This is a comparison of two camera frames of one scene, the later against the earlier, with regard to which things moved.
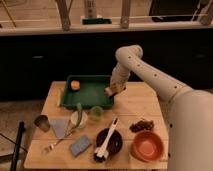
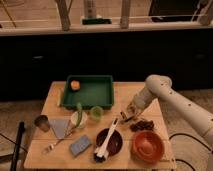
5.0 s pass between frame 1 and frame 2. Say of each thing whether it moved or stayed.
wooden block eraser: moved
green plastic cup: stayed
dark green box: stayed
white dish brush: stayed
